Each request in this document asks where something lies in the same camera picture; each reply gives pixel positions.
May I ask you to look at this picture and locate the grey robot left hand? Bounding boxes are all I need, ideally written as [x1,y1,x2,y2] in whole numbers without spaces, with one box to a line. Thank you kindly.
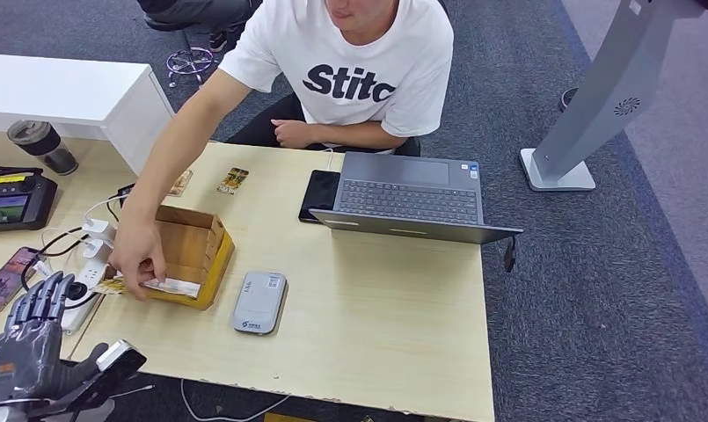
[0,270,110,409]

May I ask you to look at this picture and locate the person's right hand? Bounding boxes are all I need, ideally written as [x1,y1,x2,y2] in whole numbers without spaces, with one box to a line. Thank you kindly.
[107,218,168,302]

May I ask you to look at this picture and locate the person's left hand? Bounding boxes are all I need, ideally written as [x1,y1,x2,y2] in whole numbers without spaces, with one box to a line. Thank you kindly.
[270,118,314,150]

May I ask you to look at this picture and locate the cardboard box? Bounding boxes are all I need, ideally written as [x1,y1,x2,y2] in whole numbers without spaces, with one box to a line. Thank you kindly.
[101,203,237,311]

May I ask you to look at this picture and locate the grey card reader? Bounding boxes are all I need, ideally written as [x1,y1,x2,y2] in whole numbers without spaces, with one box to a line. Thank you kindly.
[230,270,288,336]

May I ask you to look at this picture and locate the person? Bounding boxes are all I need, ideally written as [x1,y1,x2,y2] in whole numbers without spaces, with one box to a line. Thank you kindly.
[135,0,265,54]
[219,0,455,157]

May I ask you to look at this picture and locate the white plug-in charger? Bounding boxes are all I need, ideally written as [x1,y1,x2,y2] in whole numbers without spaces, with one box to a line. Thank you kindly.
[82,238,113,263]
[82,218,119,249]

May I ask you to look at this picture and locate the white power strip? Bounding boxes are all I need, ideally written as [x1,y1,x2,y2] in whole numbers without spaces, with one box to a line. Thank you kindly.
[59,258,110,336]

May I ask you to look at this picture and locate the black smartphone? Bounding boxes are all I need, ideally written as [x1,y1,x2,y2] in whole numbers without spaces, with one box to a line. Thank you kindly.
[0,246,43,315]
[297,170,341,225]

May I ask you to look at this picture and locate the black stool with chrome base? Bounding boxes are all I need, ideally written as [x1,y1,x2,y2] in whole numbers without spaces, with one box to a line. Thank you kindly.
[143,14,215,89]

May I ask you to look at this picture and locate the black remote controller with screen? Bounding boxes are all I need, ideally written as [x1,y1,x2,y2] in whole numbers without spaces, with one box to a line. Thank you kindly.
[0,165,59,236]

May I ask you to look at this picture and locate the grey laptop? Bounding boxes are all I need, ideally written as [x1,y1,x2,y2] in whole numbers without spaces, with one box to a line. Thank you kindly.
[308,152,525,246]

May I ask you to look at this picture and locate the dark lidded tumbler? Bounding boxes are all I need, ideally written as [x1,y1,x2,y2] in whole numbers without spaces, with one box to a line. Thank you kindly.
[6,120,80,177]

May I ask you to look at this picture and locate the white cabinet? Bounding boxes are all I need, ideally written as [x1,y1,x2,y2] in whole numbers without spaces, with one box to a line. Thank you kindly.
[0,53,176,176]

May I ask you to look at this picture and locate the dark round object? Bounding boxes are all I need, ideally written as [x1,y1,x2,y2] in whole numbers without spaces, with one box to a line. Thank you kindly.
[557,85,579,113]

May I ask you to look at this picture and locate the grey kiosk stand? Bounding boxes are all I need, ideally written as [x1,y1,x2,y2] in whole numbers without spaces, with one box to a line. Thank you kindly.
[517,0,708,193]

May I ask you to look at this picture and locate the white charger cable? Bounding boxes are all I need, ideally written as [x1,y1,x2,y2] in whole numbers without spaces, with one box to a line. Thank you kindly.
[39,194,128,258]

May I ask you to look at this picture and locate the black plug cable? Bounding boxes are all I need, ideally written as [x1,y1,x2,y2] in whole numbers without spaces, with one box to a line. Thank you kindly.
[19,229,99,313]

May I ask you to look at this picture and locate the white floor cable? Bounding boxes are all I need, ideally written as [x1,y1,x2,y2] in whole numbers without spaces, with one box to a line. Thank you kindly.
[179,378,290,422]

